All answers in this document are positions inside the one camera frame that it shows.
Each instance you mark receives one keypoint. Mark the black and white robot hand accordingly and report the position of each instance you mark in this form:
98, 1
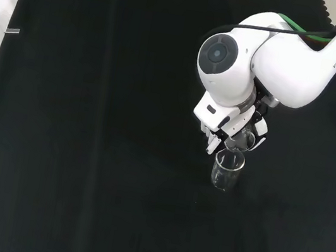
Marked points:
235, 122

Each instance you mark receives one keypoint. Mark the small clear glass beaker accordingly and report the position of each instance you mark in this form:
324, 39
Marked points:
240, 140

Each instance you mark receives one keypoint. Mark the tall clear glass beaker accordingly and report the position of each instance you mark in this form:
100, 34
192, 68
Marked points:
227, 170

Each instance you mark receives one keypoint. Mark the black bench cloth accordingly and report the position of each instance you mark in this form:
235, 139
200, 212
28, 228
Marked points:
89, 136

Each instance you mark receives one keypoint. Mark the grey cloth clip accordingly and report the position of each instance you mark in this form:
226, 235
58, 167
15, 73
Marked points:
12, 31

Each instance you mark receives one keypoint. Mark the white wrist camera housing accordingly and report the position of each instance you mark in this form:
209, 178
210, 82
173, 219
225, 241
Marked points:
213, 112

